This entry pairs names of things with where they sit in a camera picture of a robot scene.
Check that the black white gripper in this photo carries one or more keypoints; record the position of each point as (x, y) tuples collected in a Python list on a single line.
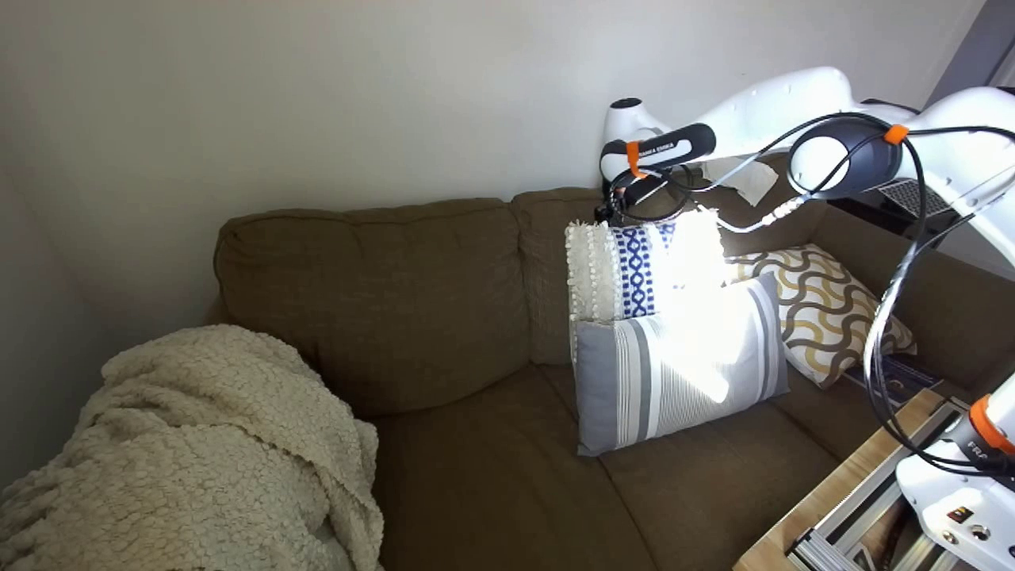
[(637, 155)]

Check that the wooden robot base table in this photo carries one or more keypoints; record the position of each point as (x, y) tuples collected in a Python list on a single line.
[(850, 523)]

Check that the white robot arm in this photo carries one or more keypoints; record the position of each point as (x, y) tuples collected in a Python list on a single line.
[(963, 146)]

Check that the white and blue pillow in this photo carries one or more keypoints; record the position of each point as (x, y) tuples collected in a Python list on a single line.
[(640, 269)]

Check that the grey white striped pillow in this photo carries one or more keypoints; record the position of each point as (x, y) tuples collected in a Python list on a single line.
[(702, 359)]

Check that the wavy yellow brown pillow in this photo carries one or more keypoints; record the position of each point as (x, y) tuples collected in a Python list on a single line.
[(825, 313)]

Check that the brown fabric sofa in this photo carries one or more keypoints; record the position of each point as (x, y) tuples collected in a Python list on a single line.
[(447, 328)]

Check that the cream knit blanket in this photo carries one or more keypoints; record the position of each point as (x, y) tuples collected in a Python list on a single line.
[(210, 449)]

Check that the aluminium extrusion frame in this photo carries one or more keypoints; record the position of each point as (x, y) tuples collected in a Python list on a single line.
[(920, 424)]

